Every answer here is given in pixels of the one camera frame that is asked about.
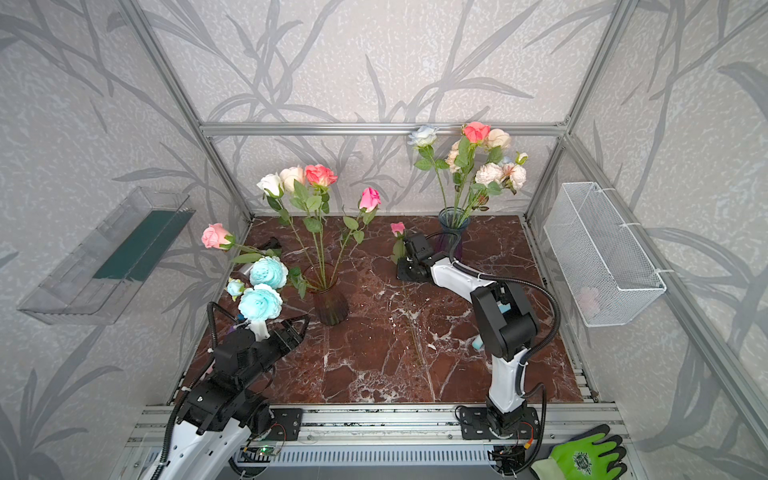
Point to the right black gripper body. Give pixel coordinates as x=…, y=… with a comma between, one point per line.
x=411, y=261

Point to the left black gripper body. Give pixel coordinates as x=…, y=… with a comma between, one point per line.
x=283, y=336

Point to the purple blue glass vase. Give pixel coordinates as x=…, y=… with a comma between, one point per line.
x=454, y=223

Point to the light blue hydrangea stem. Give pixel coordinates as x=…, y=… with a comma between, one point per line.
x=259, y=297

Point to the small pink bud stem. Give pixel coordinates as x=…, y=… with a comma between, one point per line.
x=368, y=207

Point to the dark red glass vase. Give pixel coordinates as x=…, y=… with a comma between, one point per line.
x=330, y=304

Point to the peach rose stem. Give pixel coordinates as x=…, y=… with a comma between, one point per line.
x=456, y=172

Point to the white pink peony stem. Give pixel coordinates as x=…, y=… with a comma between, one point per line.
x=491, y=180

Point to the cream rose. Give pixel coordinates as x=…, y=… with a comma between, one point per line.
x=290, y=176

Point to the cream pink rose stem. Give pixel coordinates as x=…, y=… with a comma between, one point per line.
x=495, y=145

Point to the white rose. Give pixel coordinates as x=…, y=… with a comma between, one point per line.
x=288, y=206

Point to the pink rose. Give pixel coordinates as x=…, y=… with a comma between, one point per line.
x=216, y=236

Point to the pale blue rose stem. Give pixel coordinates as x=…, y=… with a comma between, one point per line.
x=422, y=140

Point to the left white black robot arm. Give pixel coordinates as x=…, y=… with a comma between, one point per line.
x=220, y=413

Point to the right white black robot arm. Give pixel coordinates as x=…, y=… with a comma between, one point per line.
x=505, y=319

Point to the green circuit board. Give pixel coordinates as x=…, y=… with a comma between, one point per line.
x=260, y=454

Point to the silver spray bottle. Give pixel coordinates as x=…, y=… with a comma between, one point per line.
x=272, y=244

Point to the pink object in basket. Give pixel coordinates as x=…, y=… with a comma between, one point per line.
x=588, y=301

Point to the green black work glove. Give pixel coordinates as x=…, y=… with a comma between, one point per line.
x=593, y=455

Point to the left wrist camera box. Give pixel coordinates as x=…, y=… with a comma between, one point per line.
x=259, y=329

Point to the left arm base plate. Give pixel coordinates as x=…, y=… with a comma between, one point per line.
x=286, y=424

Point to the aluminium front rail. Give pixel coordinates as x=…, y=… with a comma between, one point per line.
x=433, y=424

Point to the clear plastic wall tray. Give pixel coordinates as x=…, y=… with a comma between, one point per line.
x=94, y=284

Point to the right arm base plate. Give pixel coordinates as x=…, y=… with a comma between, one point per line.
x=482, y=423

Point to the white wire mesh basket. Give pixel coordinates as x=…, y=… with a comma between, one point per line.
x=595, y=247

